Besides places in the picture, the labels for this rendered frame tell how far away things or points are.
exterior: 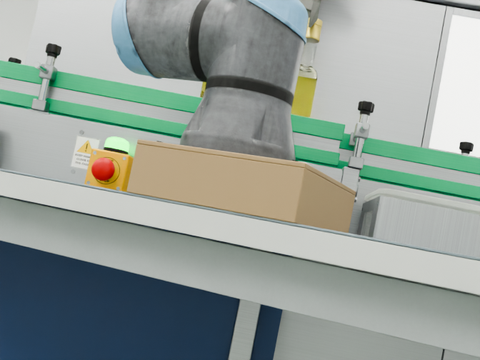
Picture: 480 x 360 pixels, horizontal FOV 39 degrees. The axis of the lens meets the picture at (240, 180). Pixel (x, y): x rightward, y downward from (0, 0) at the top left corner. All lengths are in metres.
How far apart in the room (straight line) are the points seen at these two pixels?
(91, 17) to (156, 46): 0.78
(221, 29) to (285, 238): 0.29
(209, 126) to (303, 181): 0.15
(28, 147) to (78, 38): 0.43
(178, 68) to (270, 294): 0.33
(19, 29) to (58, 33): 3.35
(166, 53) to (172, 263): 0.28
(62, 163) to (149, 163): 0.51
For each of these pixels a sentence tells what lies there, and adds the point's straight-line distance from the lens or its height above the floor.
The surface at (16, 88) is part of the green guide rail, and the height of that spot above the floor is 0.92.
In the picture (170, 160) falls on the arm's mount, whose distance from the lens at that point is 0.81.
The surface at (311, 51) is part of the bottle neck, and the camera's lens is 1.44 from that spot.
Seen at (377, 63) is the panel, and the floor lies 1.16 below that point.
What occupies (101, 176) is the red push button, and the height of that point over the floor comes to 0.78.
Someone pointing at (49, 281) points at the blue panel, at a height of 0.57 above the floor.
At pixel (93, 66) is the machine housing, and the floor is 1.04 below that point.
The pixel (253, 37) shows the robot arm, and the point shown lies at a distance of 0.86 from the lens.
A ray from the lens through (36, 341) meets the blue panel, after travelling 1.36.
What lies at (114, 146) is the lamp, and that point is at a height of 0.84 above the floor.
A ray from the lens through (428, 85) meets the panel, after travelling 1.60.
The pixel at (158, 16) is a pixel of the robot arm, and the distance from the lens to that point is 0.93.
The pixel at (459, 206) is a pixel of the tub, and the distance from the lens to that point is 1.10.
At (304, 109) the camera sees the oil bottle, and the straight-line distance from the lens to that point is 1.40.
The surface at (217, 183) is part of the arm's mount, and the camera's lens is 0.78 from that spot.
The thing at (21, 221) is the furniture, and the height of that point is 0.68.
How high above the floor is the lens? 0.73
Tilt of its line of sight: 4 degrees up
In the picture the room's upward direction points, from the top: 11 degrees clockwise
